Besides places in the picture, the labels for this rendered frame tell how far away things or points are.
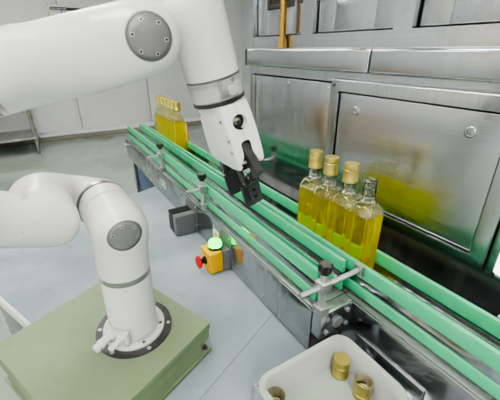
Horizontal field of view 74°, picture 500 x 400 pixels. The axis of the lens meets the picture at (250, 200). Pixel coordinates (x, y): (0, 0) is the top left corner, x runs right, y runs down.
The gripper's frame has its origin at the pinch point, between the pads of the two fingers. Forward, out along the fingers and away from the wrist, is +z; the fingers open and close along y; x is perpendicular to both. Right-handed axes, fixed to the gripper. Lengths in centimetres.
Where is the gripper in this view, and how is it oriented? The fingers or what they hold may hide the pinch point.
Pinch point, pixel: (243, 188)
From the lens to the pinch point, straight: 54.9
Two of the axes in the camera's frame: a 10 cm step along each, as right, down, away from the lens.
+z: 2.2, 8.2, 5.2
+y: -5.2, -3.5, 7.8
